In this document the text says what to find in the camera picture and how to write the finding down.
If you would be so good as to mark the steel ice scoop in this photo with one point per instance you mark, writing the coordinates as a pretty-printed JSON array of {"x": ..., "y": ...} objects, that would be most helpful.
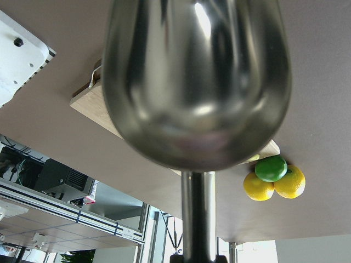
[{"x": 196, "y": 86}]

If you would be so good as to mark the bamboo cutting board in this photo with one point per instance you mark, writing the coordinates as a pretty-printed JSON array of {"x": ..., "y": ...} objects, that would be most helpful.
[{"x": 89, "y": 101}]

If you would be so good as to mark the yellow lemon near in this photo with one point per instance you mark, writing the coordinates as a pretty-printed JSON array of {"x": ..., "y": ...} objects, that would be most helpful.
[{"x": 257, "y": 189}]

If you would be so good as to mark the yellow lemon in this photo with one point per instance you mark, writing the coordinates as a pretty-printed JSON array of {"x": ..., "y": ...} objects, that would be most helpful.
[
  {"x": 257, "y": 189},
  {"x": 292, "y": 184}
]

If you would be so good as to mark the green lime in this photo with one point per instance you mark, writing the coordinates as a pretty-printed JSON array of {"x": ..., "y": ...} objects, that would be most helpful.
[{"x": 271, "y": 169}]

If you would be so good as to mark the yellow lemon far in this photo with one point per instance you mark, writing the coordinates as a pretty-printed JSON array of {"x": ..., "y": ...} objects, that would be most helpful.
[{"x": 292, "y": 184}]

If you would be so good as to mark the black control box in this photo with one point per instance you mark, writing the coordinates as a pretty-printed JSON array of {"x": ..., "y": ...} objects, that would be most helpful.
[{"x": 64, "y": 182}]

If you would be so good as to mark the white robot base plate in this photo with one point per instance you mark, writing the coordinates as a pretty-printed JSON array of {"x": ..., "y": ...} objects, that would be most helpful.
[{"x": 23, "y": 55}]

